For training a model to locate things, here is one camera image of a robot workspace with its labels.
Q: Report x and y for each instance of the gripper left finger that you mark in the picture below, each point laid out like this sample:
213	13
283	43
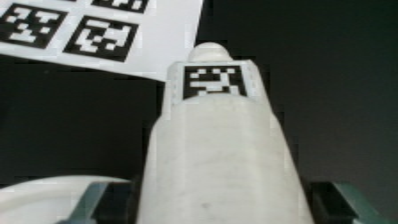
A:
107	205

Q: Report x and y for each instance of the white round table top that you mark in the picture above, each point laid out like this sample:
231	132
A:
37	201

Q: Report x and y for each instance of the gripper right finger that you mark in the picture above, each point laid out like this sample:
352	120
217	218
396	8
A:
339	206

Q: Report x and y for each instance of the white cylindrical table leg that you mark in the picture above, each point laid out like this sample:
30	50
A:
220	179

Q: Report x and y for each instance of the white marker sheet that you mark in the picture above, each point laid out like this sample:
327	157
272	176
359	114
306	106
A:
124	36

